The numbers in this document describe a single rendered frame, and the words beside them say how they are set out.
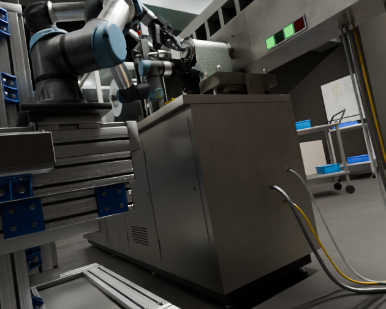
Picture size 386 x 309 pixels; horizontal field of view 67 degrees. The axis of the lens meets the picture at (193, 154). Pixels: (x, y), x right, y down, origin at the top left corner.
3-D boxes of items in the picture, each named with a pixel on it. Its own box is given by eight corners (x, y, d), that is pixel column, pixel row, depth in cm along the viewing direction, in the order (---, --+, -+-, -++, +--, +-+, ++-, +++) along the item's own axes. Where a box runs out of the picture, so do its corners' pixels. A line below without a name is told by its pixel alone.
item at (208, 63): (201, 87, 156) (195, 54, 157) (234, 87, 169) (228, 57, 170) (201, 87, 155) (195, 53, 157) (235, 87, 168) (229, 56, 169)
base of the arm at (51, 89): (35, 106, 75) (30, 69, 75) (29, 121, 87) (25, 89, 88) (95, 106, 83) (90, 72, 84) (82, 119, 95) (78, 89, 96)
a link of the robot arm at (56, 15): (11, -6, 125) (128, -12, 132) (22, 9, 136) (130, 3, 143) (15, 20, 124) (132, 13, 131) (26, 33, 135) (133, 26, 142)
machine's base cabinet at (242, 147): (83, 246, 323) (71, 169, 328) (138, 232, 358) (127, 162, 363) (227, 322, 112) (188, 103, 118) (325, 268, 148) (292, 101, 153)
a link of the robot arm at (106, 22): (76, 83, 85) (113, 17, 124) (125, 71, 82) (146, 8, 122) (53, 43, 77) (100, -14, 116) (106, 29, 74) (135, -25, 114)
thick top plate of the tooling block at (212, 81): (200, 94, 150) (198, 83, 150) (256, 94, 171) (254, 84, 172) (219, 83, 136) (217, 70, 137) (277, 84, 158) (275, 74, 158)
